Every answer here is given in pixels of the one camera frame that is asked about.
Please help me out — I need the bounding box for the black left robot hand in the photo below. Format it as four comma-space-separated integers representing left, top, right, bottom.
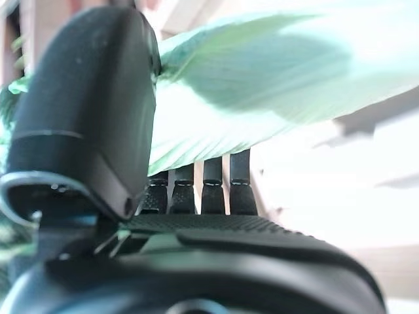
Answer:
0, 5, 388, 314

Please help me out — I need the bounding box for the toy napa cabbage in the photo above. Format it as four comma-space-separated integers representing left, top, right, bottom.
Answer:
0, 12, 419, 179

